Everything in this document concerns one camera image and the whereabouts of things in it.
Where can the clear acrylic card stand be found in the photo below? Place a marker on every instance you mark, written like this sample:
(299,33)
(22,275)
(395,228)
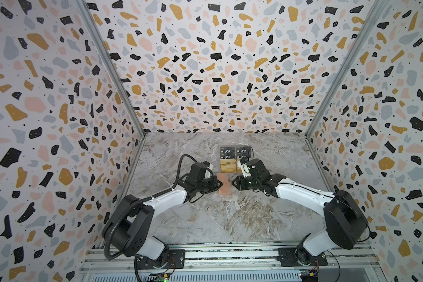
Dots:
(237,169)

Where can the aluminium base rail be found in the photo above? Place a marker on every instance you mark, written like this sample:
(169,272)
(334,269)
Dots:
(235,262)

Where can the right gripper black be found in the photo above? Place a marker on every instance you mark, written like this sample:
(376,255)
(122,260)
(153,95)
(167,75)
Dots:
(241,185)

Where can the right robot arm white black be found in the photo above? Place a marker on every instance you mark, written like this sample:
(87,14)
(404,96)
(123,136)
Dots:
(344,220)

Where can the black VIP card rear left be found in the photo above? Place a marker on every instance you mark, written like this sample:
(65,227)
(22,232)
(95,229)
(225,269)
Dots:
(227,149)

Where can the gold card front left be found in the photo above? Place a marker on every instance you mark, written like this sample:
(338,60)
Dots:
(228,168)

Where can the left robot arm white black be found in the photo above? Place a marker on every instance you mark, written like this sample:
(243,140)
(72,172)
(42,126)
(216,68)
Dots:
(127,230)

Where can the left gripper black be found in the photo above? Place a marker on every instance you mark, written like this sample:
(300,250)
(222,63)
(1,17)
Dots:
(216,182)

